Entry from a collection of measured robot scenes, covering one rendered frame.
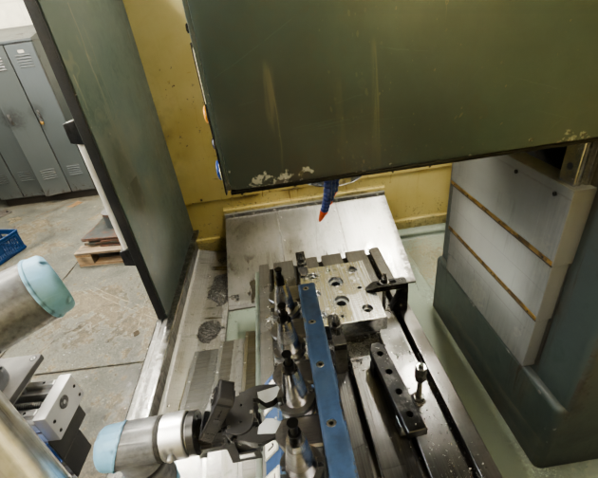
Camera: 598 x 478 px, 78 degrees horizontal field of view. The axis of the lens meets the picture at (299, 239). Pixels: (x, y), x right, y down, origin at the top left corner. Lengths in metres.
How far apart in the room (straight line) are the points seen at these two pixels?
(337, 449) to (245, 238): 1.48
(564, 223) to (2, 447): 1.04
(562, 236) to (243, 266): 1.37
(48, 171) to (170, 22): 4.09
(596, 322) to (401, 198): 1.39
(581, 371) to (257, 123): 0.88
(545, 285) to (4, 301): 1.04
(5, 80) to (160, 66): 3.80
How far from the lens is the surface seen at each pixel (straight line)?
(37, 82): 5.41
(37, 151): 5.65
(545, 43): 0.62
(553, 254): 0.94
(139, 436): 0.73
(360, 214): 2.01
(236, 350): 1.46
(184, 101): 1.89
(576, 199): 0.89
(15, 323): 0.74
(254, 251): 1.90
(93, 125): 1.28
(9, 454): 0.76
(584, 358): 1.05
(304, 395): 0.64
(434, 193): 2.23
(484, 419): 1.40
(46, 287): 0.74
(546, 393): 1.18
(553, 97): 0.65
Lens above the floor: 1.76
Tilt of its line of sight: 31 degrees down
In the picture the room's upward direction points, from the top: 8 degrees counter-clockwise
